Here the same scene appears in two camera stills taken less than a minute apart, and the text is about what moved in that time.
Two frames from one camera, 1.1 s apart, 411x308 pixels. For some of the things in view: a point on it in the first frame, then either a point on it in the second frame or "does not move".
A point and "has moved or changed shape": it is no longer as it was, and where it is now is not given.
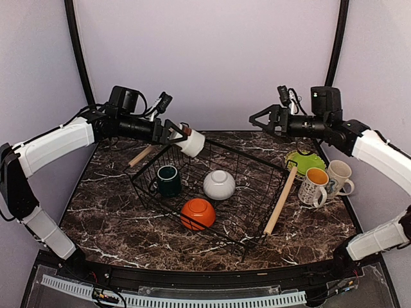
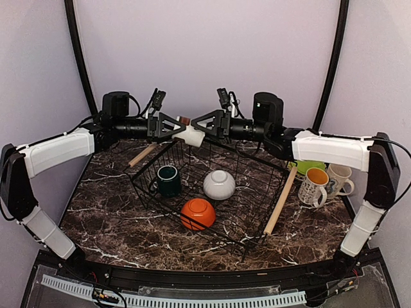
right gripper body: [284, 112] -> [225, 133]
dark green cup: [168, 183] does not move
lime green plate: [306, 162] does not move
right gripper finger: [270, 127] -> [216, 128]
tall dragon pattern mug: [338, 171] does not move
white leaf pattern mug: [313, 191] does not move
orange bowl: [198, 214] does not move
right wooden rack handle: [280, 200] does not move
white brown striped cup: [194, 144] has moved or changed shape
